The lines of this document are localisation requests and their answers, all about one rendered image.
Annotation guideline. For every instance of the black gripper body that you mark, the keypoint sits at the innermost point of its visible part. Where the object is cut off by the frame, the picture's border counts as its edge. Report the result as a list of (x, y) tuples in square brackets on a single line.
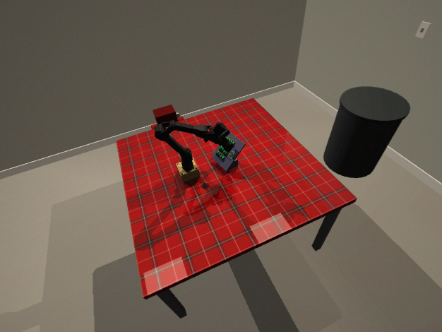
[(227, 144)]

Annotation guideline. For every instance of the grey switch panel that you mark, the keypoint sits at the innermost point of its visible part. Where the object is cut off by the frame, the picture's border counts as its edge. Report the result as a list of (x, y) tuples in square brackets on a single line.
[(228, 159)]

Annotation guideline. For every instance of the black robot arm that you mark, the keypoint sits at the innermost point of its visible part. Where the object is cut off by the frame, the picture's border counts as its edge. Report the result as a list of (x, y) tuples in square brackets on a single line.
[(162, 133)]

